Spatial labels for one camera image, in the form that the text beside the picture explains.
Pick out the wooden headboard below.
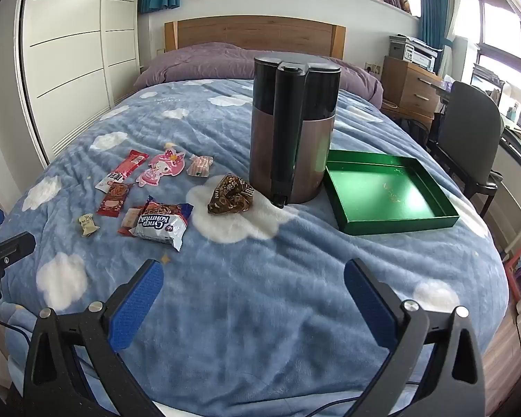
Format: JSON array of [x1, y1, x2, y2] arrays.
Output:
[[164, 15, 346, 59]]

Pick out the small clear sausage packet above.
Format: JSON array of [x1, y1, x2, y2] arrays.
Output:
[[188, 154, 214, 179]]

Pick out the dark red jerky packet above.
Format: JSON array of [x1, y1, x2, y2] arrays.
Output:
[[97, 182, 135, 218]]

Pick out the white desk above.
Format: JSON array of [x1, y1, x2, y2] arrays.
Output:
[[497, 96, 521, 244]]

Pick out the small beige wrapped candy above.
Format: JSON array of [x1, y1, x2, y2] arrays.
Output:
[[78, 213, 101, 237]]

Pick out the dark backpack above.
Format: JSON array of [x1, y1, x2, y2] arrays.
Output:
[[399, 117, 430, 146]]

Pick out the green cardboard box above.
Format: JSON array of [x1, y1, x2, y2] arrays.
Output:
[[322, 149, 461, 236]]

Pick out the window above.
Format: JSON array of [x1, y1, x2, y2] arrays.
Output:
[[478, 0, 521, 83]]

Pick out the small red bar packet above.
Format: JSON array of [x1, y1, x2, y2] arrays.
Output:
[[118, 207, 145, 236]]

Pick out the red and white snack packet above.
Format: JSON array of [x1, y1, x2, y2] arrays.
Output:
[[95, 150, 150, 193]]

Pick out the white wardrobe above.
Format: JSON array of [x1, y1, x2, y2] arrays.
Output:
[[22, 0, 142, 161]]

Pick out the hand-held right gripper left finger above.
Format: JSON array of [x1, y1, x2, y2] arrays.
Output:
[[11, 258, 166, 417]]

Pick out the grey chair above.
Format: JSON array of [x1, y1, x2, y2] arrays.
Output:
[[426, 80, 504, 218]]

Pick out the pink cartoon figure packet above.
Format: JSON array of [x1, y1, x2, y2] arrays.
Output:
[[138, 142, 188, 187]]

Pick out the brown snack packet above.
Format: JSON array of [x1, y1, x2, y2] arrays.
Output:
[[207, 174, 255, 216]]

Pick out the white and grey printer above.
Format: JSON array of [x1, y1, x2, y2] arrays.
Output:
[[388, 35, 444, 72]]

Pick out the wooden drawer cabinet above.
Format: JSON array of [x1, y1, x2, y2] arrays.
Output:
[[381, 56, 444, 116]]

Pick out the purple pillow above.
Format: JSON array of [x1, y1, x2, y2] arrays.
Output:
[[133, 42, 385, 107]]

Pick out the white and blue snack packet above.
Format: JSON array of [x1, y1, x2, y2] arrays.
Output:
[[130, 196, 195, 253]]

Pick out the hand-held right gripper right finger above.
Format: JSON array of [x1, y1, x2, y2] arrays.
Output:
[[344, 258, 487, 417]]

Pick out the blue cloud print blanket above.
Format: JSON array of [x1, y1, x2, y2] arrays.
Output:
[[0, 78, 521, 417]]

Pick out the black and brown electric kettle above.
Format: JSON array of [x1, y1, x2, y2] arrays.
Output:
[[248, 51, 342, 208]]

